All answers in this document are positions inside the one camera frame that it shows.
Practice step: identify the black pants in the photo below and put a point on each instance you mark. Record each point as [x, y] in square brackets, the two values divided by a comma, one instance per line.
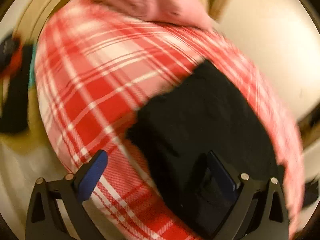
[184, 132]

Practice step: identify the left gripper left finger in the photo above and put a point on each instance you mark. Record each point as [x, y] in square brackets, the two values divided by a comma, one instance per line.
[44, 220]

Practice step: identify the pink folded quilt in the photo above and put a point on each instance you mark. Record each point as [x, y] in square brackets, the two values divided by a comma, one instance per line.
[189, 13]

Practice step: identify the cream wooden headboard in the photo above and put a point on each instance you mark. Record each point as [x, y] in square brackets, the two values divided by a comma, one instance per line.
[34, 17]

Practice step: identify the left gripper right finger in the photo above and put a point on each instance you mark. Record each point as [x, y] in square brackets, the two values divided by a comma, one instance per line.
[258, 210]

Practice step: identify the red plaid bed sheet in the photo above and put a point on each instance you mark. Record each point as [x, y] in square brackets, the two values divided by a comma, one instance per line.
[94, 67]

